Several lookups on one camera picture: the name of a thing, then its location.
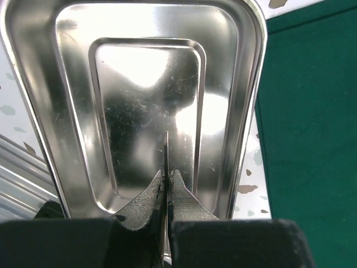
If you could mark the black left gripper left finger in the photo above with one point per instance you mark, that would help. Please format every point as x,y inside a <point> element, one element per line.
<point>131,237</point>

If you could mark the green surgical cloth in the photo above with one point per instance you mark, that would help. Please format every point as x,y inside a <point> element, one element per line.
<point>307,124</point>

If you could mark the aluminium table frame rail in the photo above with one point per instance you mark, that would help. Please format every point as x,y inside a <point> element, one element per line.
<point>26,184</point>

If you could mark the stainless steel tray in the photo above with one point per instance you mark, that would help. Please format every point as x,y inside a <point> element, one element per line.
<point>106,81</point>

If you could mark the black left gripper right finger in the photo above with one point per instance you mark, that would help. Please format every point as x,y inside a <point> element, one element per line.
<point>199,239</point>

